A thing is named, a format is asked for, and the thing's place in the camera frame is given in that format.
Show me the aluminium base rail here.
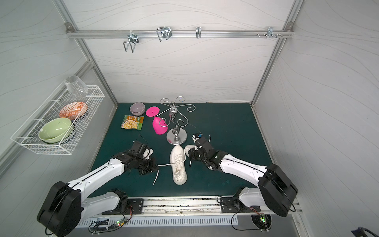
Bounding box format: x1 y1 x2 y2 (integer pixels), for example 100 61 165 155
59 194 304 218

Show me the metal hook bracket right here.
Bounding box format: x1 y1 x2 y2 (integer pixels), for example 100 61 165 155
257 27 283 39

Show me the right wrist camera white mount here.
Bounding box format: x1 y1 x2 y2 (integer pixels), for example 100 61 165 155
192 133 203 142

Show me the black cable bundle left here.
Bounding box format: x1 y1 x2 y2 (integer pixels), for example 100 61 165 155
88 207 134 235

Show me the lilac ceramic bowl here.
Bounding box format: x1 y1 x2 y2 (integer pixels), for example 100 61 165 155
129 102 146 117

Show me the metal double hook left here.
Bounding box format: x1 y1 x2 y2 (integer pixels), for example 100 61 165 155
123 31 139 53

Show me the aluminium crossbar rail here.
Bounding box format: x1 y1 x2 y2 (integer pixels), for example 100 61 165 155
67 25 295 39

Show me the small metal hook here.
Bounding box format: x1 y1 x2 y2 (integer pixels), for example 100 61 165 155
195 27 201 39

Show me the metal double hook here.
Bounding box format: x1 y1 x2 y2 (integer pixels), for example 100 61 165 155
156 26 172 41
123 31 139 53

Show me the green dark table mat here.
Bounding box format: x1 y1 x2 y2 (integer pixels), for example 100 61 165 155
93 103 271 197

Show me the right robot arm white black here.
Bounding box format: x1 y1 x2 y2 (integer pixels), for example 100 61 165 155
184 133 298 217

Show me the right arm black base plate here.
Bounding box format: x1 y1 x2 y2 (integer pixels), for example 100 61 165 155
216 196 261 213

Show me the black cable right base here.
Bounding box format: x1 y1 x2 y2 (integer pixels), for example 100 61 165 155
230 207 272 232

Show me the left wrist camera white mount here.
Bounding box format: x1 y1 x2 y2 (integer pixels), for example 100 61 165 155
143 148 153 160

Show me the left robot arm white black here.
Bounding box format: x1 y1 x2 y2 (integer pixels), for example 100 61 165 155
37 141 159 237

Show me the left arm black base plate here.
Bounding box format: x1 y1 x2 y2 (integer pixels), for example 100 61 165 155
102 198 144 215

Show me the metal double hook middle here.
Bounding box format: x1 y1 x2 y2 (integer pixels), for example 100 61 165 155
156 26 172 41

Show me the orange patterned bowl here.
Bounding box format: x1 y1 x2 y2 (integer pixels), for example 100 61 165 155
59 101 88 121

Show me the clear drinking glass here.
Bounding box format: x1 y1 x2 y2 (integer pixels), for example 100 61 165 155
64 76 89 97

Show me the green snack packet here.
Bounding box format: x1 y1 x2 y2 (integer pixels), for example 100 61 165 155
120 115 144 130

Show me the pink plastic wine glass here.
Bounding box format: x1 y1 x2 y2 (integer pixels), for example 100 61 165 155
146 106 168 135

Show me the white knit sneaker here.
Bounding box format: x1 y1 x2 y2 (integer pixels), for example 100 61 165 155
184 145 196 160
170 145 187 185

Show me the green ceramic bowl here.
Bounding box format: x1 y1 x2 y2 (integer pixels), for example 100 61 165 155
38 118 74 144

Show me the white wire wall basket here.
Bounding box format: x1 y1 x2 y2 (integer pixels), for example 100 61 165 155
11 83 105 155

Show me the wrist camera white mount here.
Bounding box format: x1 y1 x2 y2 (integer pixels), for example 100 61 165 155
143 148 153 160
192 133 203 142

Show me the chrome glass holder stand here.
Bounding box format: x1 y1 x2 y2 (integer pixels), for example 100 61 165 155
158 96 196 146

